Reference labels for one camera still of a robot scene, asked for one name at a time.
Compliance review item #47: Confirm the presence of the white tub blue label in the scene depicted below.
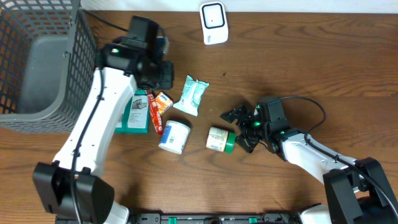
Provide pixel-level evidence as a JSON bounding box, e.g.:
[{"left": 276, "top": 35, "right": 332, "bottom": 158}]
[{"left": 159, "top": 120, "right": 191, "bottom": 154}]

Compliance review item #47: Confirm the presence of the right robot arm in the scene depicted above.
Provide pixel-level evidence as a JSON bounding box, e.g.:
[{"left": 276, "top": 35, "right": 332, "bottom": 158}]
[{"left": 221, "top": 103, "right": 397, "bottom": 223}]

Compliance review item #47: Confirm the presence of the orange snack packet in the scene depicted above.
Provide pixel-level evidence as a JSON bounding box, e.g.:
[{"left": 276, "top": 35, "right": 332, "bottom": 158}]
[{"left": 155, "top": 92, "right": 174, "bottom": 115}]

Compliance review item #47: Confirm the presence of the green box with label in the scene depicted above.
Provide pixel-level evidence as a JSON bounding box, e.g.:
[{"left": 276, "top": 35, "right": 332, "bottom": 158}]
[{"left": 114, "top": 90, "right": 149, "bottom": 134}]

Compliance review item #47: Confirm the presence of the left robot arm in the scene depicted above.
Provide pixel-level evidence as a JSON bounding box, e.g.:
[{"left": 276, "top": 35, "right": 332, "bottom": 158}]
[{"left": 32, "top": 35, "right": 174, "bottom": 223}]

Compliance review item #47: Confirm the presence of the grey plastic mesh basket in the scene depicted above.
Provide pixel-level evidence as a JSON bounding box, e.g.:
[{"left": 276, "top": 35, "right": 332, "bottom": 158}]
[{"left": 1, "top": 0, "right": 96, "bottom": 133}]

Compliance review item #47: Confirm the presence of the white barcode scanner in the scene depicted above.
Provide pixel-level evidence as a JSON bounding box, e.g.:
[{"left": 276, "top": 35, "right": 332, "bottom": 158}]
[{"left": 199, "top": 1, "right": 229, "bottom": 45}]

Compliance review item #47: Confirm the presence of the mint green wipes pack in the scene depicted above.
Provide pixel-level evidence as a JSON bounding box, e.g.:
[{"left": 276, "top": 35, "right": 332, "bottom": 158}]
[{"left": 173, "top": 75, "right": 210, "bottom": 116}]

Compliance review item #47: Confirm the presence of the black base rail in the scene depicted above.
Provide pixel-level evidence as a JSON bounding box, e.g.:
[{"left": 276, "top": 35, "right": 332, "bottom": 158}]
[{"left": 128, "top": 212, "right": 301, "bottom": 224}]

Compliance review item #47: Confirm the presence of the red packet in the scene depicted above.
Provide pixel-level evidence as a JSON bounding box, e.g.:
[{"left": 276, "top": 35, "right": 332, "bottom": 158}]
[{"left": 146, "top": 90, "right": 164, "bottom": 135}]

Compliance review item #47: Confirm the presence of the green lid white jar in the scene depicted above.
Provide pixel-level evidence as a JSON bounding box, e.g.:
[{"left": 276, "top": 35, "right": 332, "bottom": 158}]
[{"left": 206, "top": 127, "right": 236, "bottom": 154}]

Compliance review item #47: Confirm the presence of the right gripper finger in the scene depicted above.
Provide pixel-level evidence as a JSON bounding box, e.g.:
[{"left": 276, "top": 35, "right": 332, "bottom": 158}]
[
  {"left": 235, "top": 133, "right": 260, "bottom": 153},
  {"left": 220, "top": 105, "right": 248, "bottom": 124}
]

